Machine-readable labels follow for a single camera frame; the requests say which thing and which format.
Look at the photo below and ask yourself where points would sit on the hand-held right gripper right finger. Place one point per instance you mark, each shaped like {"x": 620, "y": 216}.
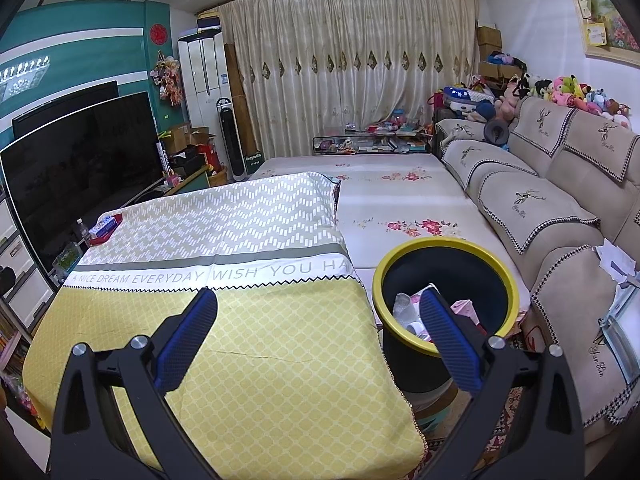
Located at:
{"x": 447, "y": 340}

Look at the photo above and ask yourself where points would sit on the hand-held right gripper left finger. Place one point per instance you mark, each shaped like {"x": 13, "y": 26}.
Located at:
{"x": 187, "y": 340}

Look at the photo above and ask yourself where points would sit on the pink tissue packet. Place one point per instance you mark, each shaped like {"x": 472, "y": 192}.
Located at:
{"x": 464, "y": 310}

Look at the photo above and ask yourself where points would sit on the white plastic bag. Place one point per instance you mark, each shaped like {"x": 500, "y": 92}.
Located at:
{"x": 407, "y": 307}

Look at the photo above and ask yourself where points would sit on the black yellow-rimmed bin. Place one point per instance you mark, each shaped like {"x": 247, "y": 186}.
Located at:
{"x": 450, "y": 270}

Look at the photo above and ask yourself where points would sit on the red flat box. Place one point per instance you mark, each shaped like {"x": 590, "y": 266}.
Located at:
{"x": 112, "y": 232}

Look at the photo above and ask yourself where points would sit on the blue cartoon box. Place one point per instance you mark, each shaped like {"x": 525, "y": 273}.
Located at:
{"x": 102, "y": 227}

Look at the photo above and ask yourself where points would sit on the clear water bottle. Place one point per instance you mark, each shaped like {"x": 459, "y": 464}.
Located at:
{"x": 82, "y": 234}

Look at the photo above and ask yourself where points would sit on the floral white mattress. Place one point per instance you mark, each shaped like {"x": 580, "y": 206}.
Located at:
{"x": 400, "y": 195}

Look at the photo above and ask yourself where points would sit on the yellow basket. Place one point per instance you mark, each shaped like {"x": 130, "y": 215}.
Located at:
{"x": 217, "y": 178}

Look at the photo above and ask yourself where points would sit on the beige sofa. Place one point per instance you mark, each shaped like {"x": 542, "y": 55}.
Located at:
{"x": 550, "y": 200}

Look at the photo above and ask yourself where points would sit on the cluttered bookshelf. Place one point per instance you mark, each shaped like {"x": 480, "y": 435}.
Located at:
{"x": 12, "y": 360}

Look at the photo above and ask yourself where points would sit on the clear plastic bag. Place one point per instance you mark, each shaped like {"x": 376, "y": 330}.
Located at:
{"x": 625, "y": 330}

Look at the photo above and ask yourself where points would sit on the white drawer unit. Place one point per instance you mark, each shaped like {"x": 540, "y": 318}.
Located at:
{"x": 20, "y": 270}

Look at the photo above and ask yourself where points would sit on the white shuttlecock tube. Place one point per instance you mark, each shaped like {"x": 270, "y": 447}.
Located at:
{"x": 162, "y": 157}

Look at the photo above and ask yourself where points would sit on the white paper sheets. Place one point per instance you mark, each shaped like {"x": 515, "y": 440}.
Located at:
{"x": 617, "y": 260}

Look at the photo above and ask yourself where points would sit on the small green box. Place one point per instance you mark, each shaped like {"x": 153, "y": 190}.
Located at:
{"x": 254, "y": 161}

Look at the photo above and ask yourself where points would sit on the curved black television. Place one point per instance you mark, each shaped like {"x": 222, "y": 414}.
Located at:
{"x": 75, "y": 180}

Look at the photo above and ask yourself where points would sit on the open cardboard boxes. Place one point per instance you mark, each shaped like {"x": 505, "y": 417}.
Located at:
{"x": 192, "y": 142}

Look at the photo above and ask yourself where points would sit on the black white tower fan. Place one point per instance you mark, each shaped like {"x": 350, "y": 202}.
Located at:
{"x": 231, "y": 135}

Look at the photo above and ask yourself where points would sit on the cluttered low glass table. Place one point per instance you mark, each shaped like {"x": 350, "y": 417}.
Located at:
{"x": 375, "y": 140}

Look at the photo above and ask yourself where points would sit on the dark round cushion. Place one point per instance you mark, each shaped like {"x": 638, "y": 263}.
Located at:
{"x": 496, "y": 132}

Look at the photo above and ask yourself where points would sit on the hanging flower decoration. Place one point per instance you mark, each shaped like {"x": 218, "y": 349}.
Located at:
{"x": 167, "y": 77}

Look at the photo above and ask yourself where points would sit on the white standing air conditioner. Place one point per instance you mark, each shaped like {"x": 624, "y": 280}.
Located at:
{"x": 205, "y": 75}

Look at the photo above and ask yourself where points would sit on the flat black television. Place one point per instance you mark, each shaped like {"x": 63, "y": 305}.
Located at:
{"x": 60, "y": 102}

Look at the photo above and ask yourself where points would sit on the pile of plush toys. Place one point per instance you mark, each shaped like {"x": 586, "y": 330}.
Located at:
{"x": 565, "y": 92}

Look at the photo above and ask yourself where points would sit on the stack of cardboard boxes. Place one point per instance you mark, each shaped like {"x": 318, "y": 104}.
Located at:
{"x": 489, "y": 45}

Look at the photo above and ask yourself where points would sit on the cream embroidered curtain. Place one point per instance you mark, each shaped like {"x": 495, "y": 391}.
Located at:
{"x": 350, "y": 50}

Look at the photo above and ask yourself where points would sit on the red round wall decoration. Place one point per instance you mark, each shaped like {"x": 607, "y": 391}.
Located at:
{"x": 158, "y": 34}

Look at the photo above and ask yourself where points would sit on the framed landscape wall picture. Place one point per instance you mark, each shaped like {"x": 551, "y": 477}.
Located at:
{"x": 610, "y": 20}

